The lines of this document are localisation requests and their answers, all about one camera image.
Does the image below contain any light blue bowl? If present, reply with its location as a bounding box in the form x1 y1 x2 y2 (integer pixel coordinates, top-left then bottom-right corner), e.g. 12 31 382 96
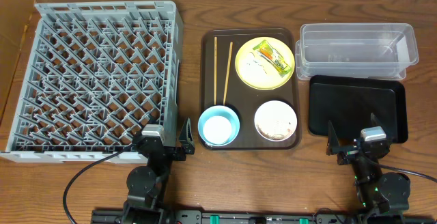
198 105 240 147

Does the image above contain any pink white bowl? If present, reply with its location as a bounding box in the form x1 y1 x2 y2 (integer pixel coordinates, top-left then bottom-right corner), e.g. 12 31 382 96
254 100 298 142

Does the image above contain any white tissue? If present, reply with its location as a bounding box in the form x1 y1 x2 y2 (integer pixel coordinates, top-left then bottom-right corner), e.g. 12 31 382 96
240 53 267 78

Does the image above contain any green orange snack wrapper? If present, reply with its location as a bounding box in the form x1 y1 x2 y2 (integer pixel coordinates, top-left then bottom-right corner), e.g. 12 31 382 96
253 40 292 76

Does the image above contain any white cup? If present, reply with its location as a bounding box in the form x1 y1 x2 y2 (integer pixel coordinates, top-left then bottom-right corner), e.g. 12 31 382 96
203 116 232 145

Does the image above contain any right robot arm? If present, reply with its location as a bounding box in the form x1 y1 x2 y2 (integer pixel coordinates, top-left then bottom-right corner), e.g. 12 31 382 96
326 114 410 223

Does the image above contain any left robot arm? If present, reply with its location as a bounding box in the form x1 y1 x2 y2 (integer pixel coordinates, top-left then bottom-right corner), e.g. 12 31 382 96
121 118 195 224

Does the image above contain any black waste tray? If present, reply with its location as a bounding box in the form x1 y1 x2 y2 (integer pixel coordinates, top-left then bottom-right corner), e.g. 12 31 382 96
309 75 408 143

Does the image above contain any dark brown serving tray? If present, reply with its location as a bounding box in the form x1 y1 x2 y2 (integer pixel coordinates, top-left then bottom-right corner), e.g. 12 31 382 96
199 27 302 151

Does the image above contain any clear plastic bin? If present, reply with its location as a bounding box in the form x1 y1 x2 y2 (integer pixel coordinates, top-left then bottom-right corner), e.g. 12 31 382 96
295 23 419 81

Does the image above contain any grey plastic dish rack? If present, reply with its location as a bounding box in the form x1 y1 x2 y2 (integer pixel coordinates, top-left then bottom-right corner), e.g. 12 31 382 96
1 1 184 163

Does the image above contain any yellow round plate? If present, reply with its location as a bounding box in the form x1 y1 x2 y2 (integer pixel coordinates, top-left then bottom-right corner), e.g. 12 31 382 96
235 36 295 91

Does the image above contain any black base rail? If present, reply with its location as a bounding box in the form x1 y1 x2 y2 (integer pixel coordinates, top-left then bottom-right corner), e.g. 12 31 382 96
90 209 437 224

